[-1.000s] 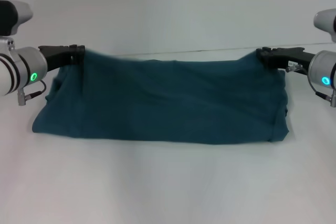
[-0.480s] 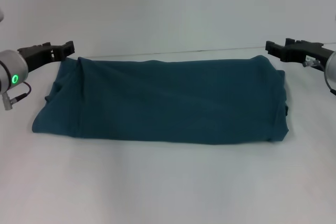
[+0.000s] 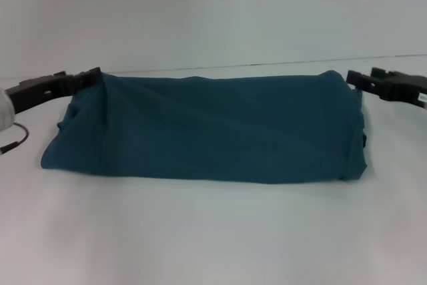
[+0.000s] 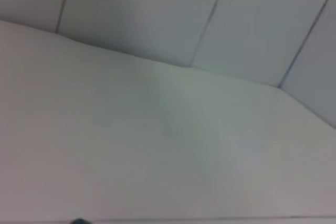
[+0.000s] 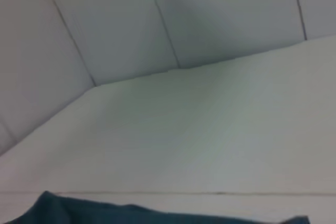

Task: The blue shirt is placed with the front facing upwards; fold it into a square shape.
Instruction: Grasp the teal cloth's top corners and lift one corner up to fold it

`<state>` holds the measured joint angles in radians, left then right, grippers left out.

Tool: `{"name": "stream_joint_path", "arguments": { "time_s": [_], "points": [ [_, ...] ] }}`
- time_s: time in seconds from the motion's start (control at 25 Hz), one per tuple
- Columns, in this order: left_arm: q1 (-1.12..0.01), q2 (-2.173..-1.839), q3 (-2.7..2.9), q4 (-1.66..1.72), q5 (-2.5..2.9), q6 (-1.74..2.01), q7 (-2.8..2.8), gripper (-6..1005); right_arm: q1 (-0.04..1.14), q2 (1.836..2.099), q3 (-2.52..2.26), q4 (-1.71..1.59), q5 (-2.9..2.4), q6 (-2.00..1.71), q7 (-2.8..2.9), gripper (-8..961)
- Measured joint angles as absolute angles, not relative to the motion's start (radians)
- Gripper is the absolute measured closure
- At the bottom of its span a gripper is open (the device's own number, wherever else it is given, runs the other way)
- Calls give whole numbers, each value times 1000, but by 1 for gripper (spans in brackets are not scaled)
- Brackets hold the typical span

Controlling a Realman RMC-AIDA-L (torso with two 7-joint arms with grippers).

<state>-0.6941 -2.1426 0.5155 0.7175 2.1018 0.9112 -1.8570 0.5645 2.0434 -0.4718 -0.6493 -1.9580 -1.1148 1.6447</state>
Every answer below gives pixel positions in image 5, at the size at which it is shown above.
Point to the teal t-shirt with FREE print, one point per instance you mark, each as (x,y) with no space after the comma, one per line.
(78,212)

